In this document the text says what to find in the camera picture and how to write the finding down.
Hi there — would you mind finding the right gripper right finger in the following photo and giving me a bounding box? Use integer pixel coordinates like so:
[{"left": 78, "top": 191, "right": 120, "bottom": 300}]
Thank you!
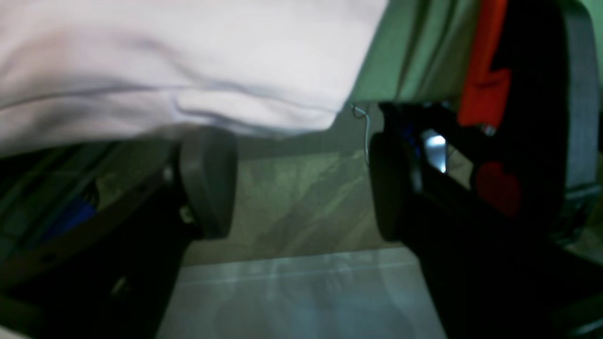
[{"left": 369, "top": 133, "right": 602, "bottom": 339}]

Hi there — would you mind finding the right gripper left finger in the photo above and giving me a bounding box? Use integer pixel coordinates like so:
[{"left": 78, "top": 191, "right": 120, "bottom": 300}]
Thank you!
[{"left": 1, "top": 127, "right": 237, "bottom": 339}]

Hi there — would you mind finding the pink t-shirt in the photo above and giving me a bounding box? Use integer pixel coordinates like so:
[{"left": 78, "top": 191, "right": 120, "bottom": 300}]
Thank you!
[{"left": 1, "top": 0, "right": 388, "bottom": 155}]

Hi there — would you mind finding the right orange black clamp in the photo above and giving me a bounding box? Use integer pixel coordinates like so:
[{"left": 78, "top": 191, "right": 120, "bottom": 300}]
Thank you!
[{"left": 457, "top": 0, "right": 522, "bottom": 218}]

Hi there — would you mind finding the green table cloth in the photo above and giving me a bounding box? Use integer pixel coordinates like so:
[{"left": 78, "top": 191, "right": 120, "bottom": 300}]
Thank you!
[{"left": 349, "top": 0, "right": 603, "bottom": 106}]

